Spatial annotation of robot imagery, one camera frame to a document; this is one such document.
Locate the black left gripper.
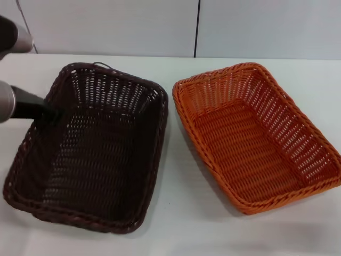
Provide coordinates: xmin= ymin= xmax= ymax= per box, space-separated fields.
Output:
xmin=10 ymin=85 xmax=67 ymax=127

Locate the dark brown wicker basket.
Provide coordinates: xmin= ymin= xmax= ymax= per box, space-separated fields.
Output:
xmin=3 ymin=61 xmax=169 ymax=234

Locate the orange wicker basket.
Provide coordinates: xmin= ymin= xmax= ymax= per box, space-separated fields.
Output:
xmin=172 ymin=62 xmax=341 ymax=215

